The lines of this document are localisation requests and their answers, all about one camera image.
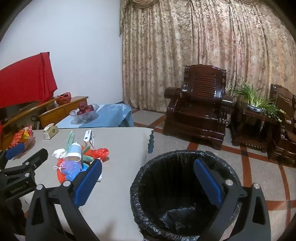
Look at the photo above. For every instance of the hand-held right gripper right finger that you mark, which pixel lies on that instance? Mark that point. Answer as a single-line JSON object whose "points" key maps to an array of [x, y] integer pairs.
{"points": [[208, 183]]}

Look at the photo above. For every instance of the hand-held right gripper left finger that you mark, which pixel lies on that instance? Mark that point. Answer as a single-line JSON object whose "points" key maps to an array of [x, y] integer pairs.
{"points": [[87, 183]]}

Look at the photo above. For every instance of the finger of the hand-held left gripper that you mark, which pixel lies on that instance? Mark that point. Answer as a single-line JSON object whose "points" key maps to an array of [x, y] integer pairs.
{"points": [[15, 150], [34, 160]]}

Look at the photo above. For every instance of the white tissue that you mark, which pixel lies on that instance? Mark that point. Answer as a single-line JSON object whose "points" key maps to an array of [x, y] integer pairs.
{"points": [[59, 153]]}

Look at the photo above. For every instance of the black lined trash bin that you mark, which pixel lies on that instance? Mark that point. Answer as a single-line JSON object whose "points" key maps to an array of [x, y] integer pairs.
{"points": [[166, 180]]}

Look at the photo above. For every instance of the red yellow snack packet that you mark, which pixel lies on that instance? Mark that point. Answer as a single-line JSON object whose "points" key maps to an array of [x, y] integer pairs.
{"points": [[18, 136]]}

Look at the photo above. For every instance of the purple plastic bag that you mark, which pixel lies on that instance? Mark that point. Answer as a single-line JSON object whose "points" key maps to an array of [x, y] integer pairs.
{"points": [[70, 168]]}

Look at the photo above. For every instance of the orange mesh mat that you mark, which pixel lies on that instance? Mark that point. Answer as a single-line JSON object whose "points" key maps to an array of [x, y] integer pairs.
{"points": [[60, 178]]}

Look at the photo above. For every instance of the tissue box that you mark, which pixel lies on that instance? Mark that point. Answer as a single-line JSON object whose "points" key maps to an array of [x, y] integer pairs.
{"points": [[52, 133]]}

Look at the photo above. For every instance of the red plastic bag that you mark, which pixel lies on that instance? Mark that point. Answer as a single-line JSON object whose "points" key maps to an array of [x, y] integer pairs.
{"points": [[99, 153]]}

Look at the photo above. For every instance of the blue face mask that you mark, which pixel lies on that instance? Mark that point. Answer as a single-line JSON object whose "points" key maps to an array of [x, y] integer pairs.
{"points": [[75, 150]]}

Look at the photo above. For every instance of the curved light wooden bench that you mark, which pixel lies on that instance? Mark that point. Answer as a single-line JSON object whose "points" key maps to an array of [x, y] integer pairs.
{"points": [[23, 114]]}

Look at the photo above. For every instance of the white and blue small box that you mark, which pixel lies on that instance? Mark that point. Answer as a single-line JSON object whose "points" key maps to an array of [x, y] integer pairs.
{"points": [[89, 136]]}

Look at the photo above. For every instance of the light wooden cabinet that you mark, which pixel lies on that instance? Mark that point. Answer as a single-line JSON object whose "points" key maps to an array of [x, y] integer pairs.
{"points": [[67, 107]]}

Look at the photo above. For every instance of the glass fruit bowl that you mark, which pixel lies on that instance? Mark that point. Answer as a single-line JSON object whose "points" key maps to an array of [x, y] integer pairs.
{"points": [[84, 118]]}

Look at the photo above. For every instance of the red apple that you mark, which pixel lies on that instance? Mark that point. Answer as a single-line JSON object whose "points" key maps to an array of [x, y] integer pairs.
{"points": [[81, 106], [79, 113], [89, 109]]}

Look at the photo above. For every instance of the red woven basket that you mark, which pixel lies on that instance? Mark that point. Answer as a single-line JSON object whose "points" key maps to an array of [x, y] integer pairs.
{"points": [[63, 98]]}

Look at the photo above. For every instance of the dark wooden side table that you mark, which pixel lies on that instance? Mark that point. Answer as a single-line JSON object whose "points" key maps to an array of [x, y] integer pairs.
{"points": [[252, 129]]}

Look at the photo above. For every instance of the red cloth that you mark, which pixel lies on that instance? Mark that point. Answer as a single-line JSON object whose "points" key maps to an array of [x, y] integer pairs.
{"points": [[23, 81]]}

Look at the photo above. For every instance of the blue tablecloth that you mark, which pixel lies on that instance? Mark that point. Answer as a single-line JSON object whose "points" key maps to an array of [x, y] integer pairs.
{"points": [[111, 115]]}

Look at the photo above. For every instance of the dark wooden armchair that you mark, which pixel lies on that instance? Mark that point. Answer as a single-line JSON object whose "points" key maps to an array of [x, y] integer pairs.
{"points": [[198, 111], [284, 143]]}

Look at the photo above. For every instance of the green potted plant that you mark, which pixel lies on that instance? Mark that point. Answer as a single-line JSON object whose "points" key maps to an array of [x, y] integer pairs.
{"points": [[254, 97]]}

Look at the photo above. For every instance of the beige floral curtain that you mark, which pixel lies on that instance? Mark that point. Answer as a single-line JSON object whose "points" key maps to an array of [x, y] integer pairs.
{"points": [[185, 46]]}

